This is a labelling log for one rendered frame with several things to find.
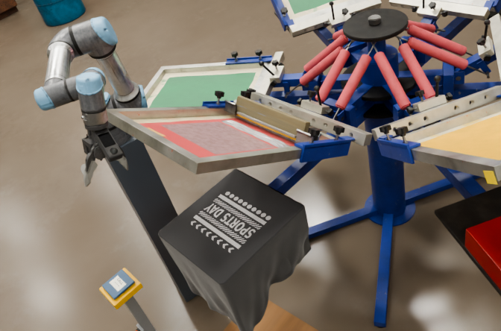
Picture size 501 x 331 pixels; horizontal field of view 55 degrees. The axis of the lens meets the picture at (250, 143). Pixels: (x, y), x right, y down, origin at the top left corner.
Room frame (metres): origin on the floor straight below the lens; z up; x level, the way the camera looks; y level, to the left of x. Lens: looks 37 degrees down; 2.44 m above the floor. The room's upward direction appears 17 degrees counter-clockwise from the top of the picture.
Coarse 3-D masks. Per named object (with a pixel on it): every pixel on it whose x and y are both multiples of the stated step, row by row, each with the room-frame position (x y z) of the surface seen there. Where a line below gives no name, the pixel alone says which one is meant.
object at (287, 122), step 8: (240, 96) 1.84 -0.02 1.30; (240, 104) 1.81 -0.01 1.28; (248, 104) 1.78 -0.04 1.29; (256, 104) 1.74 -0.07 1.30; (264, 104) 1.73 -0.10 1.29; (248, 112) 1.76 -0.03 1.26; (256, 112) 1.72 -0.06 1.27; (264, 112) 1.69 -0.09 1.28; (272, 112) 1.66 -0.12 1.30; (280, 112) 1.63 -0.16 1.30; (264, 120) 1.67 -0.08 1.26; (272, 120) 1.64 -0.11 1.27; (280, 120) 1.61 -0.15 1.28; (288, 120) 1.58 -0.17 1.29; (296, 120) 1.55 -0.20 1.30; (304, 120) 1.54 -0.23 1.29; (280, 128) 1.59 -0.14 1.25; (288, 128) 1.56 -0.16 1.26; (296, 128) 1.53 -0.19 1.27; (304, 128) 1.50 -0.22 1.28
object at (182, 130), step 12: (192, 120) 1.71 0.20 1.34; (204, 120) 1.73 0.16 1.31; (216, 120) 1.75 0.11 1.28; (240, 120) 1.80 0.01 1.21; (168, 132) 1.51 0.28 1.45; (180, 132) 1.53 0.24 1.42; (192, 132) 1.54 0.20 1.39; (204, 132) 1.56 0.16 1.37; (216, 132) 1.57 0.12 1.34; (228, 132) 1.59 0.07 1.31; (240, 132) 1.61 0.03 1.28
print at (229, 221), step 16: (224, 192) 1.65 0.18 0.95; (208, 208) 1.58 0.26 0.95; (224, 208) 1.55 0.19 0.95; (240, 208) 1.52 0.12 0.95; (256, 208) 1.49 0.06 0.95; (192, 224) 1.51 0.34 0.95; (208, 224) 1.48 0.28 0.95; (224, 224) 1.46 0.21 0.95; (240, 224) 1.43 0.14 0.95; (256, 224) 1.40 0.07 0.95; (224, 240) 1.37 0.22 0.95; (240, 240) 1.35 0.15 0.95
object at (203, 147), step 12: (264, 132) 1.65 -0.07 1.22; (180, 144) 1.39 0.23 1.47; (192, 144) 1.40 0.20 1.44; (204, 144) 1.41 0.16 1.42; (216, 144) 1.42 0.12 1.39; (228, 144) 1.44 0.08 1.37; (240, 144) 1.45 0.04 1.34; (252, 144) 1.47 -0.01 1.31; (264, 144) 1.48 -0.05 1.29; (288, 144) 1.51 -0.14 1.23; (204, 156) 1.29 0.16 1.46
